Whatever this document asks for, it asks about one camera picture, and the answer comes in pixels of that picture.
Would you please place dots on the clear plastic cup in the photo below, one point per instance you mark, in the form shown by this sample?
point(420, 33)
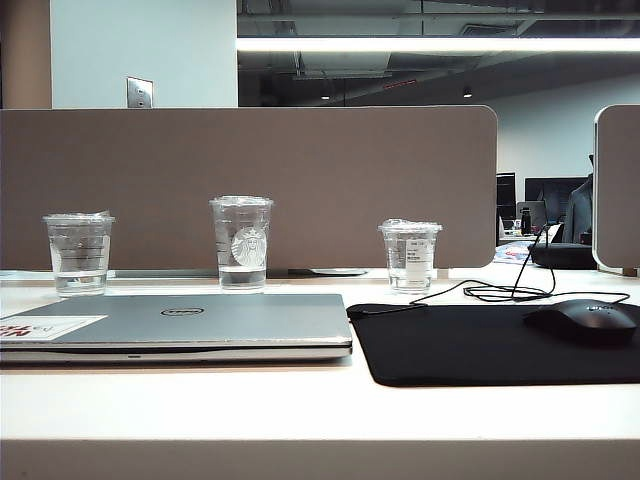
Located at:
point(80, 260)

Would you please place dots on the clear cup with mermaid logo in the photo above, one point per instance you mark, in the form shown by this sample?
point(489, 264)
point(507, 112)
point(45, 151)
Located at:
point(242, 250)

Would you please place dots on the small clear cup, white label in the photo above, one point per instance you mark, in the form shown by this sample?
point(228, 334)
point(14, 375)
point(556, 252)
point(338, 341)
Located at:
point(410, 260)

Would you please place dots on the silver closed laptop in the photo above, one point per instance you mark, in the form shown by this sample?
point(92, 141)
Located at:
point(200, 330)

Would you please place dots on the wide brown desk partition panel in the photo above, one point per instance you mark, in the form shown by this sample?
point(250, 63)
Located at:
point(300, 165)

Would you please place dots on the black mouse pad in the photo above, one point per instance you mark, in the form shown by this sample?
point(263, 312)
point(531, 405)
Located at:
point(450, 345)

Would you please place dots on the white background desk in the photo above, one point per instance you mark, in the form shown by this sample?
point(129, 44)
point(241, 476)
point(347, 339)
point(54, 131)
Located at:
point(510, 238)

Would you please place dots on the blue white plastic bag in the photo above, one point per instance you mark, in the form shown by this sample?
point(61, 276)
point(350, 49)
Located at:
point(512, 255)

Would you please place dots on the long ceiling light strip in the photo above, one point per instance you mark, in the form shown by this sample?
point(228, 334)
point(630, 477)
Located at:
point(425, 44)

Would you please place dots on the black oval zip pouch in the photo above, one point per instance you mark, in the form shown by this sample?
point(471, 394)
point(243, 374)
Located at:
point(565, 255)

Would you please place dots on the metal wall switch plate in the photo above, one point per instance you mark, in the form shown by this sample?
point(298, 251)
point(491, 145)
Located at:
point(139, 92)

